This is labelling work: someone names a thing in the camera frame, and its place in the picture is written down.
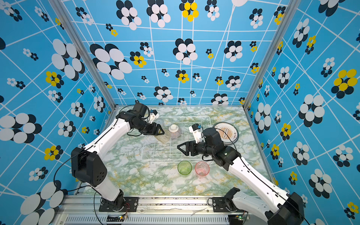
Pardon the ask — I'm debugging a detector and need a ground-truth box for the striped ceramic bowl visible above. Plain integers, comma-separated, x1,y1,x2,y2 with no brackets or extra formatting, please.
168,124,182,139

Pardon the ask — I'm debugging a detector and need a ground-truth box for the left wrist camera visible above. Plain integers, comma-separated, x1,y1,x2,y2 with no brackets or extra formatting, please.
148,110,159,124

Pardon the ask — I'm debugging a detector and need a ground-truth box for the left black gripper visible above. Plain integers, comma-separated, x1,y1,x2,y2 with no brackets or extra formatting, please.
135,120,165,136

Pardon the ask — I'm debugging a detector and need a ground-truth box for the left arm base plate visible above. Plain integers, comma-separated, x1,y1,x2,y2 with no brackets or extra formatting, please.
99,197,139,212

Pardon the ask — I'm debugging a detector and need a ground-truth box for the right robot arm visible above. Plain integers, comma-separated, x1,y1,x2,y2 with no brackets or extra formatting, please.
177,124,306,225

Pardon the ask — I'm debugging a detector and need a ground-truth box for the white wire dish rack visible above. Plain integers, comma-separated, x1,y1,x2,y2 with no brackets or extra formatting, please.
140,116,212,161

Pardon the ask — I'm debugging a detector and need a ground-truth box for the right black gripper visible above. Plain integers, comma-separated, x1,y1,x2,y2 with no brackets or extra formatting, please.
178,139,216,158

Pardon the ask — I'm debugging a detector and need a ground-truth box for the aluminium front rail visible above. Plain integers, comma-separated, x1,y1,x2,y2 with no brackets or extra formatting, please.
53,195,298,225

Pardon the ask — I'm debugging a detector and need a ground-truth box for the yellow drinking glass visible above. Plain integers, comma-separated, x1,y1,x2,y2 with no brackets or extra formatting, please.
155,131,171,144

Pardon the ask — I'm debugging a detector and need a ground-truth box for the white plate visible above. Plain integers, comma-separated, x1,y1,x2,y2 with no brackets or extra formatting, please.
213,122,239,145

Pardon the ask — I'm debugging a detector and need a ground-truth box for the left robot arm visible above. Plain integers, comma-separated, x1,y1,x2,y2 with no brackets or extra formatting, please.
71,103,165,211

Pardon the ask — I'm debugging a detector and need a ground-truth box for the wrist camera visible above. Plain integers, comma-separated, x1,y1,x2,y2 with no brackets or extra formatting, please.
188,123,204,143
148,110,159,124

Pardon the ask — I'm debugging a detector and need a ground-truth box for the pink drinking glass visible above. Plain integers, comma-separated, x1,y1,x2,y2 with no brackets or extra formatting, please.
195,161,210,177

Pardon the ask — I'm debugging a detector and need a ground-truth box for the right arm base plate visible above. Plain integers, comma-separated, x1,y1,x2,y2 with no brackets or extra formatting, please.
209,197,246,213

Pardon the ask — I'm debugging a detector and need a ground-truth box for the green drinking glass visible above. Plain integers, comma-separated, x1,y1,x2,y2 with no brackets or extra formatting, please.
177,160,192,175

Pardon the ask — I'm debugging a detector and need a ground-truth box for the clear drinking glass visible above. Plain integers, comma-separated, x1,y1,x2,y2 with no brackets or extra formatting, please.
155,118,165,129

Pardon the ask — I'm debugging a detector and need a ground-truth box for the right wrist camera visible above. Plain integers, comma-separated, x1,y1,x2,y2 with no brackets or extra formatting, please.
188,123,204,143

